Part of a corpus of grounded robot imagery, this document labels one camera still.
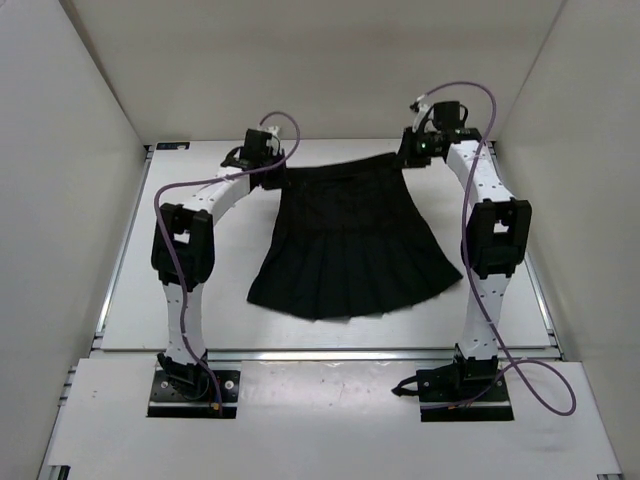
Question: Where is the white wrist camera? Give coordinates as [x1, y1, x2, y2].
[266, 125, 281, 151]
[410, 94, 433, 132]

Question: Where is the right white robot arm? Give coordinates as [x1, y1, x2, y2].
[398, 99, 532, 405]

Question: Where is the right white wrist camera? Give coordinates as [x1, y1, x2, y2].
[410, 94, 433, 132]

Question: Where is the black pleated skirt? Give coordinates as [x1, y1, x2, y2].
[247, 152, 463, 320]

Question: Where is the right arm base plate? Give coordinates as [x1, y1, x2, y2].
[416, 365, 515, 423]

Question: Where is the aluminium table rail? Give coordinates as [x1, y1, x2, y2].
[208, 349, 454, 362]

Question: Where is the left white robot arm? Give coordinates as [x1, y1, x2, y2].
[151, 126, 287, 408]

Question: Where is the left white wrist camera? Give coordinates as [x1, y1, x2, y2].
[266, 125, 281, 151]

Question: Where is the left blue table label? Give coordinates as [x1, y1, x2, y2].
[155, 142, 190, 151]

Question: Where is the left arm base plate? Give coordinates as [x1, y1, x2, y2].
[147, 363, 241, 420]

